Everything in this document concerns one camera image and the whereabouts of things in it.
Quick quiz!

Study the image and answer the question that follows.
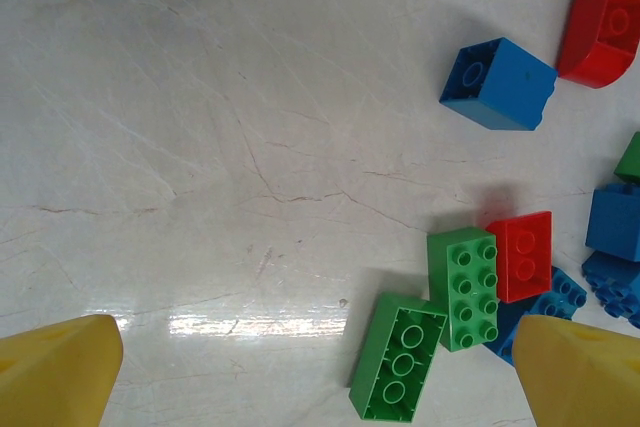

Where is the small green lego brick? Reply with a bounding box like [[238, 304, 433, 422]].
[[613, 131, 640, 184]]

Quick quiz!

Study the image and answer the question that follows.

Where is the blue square lego brick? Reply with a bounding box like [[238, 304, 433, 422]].
[[439, 36, 558, 133]]

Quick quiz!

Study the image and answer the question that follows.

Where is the red rectangular lego brick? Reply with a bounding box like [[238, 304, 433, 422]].
[[484, 210, 554, 305]]

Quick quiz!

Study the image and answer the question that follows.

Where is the blue studded lego brick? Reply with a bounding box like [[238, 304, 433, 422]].
[[581, 250, 640, 331]]

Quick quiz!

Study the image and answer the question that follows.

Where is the blue tall lego brick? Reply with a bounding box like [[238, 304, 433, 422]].
[[584, 183, 640, 264]]

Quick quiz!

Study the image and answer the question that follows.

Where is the red curved lego brick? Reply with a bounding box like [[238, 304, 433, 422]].
[[555, 0, 640, 91]]

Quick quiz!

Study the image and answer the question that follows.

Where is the blue flat lego brick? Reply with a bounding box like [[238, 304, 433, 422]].
[[483, 265, 589, 369]]

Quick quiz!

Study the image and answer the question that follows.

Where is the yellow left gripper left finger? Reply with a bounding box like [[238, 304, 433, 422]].
[[0, 314, 125, 427]]

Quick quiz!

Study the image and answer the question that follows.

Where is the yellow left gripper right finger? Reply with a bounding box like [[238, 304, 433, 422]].
[[514, 314, 640, 427]]

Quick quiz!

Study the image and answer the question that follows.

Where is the green long lego brick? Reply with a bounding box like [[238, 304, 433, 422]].
[[348, 291, 449, 422], [426, 226, 502, 354]]

